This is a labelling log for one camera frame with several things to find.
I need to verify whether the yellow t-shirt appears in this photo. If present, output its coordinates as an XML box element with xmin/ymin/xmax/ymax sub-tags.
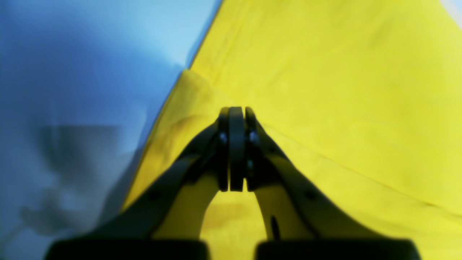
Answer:
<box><xmin>124</xmin><ymin>0</ymin><xmax>462</xmax><ymax>260</ymax></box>

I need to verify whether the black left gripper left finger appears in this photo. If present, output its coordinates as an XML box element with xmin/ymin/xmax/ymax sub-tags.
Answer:
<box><xmin>45</xmin><ymin>107</ymin><xmax>229</xmax><ymax>260</ymax></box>

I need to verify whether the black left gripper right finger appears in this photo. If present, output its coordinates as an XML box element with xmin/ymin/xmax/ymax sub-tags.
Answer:
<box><xmin>230</xmin><ymin>107</ymin><xmax>420</xmax><ymax>260</ymax></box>

